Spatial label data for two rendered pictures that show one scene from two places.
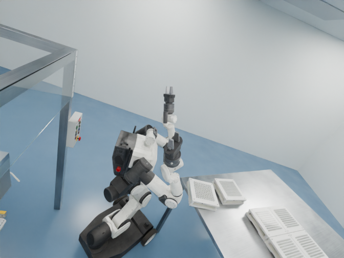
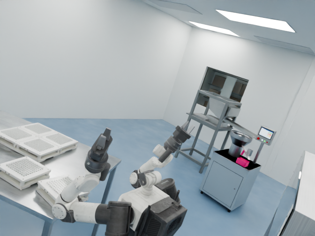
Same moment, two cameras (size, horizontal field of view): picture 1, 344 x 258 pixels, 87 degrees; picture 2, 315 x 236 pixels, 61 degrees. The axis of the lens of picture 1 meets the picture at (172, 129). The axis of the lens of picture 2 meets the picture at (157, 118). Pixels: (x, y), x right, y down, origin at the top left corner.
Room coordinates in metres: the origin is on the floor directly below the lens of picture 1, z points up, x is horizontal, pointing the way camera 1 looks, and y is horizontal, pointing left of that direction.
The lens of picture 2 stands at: (1.99, 0.98, 2.00)
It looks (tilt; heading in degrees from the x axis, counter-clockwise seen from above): 14 degrees down; 226
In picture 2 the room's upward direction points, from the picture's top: 18 degrees clockwise
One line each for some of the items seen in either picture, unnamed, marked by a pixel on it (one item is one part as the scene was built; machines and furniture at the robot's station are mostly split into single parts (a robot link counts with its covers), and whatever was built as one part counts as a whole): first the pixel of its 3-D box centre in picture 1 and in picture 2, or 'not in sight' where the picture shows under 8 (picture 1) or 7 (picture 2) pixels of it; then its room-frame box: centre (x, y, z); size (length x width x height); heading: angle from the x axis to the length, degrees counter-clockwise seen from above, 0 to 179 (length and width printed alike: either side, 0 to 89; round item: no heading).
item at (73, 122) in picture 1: (74, 129); not in sight; (1.21, 0.77, 1.02); 0.17 x 0.06 x 0.26; 18
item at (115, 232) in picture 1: (116, 222); not in sight; (1.06, 0.14, 0.28); 0.21 x 0.20 x 0.13; 150
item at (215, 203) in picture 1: (202, 192); (63, 187); (1.20, -0.47, 0.96); 0.25 x 0.24 x 0.02; 13
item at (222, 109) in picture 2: not in sight; (213, 137); (-2.33, -1.82, 0.75); 1.43 x 1.06 x 1.50; 98
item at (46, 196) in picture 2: (200, 195); (62, 194); (1.20, -0.47, 0.91); 0.24 x 0.24 x 0.02; 13
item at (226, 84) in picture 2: not in sight; (221, 92); (-4.16, -3.30, 1.43); 1.32 x 0.01 x 1.11; 98
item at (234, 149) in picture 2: not in sight; (241, 146); (-1.96, -1.04, 0.95); 0.49 x 0.36 x 0.38; 98
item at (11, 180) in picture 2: (227, 192); (23, 174); (1.38, -0.74, 0.91); 0.24 x 0.24 x 0.02; 27
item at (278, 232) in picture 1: (267, 220); (39, 146); (1.19, -1.07, 0.96); 0.25 x 0.24 x 0.02; 30
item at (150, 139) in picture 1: (150, 137); (150, 180); (1.05, 0.12, 1.36); 0.10 x 0.07 x 0.09; 14
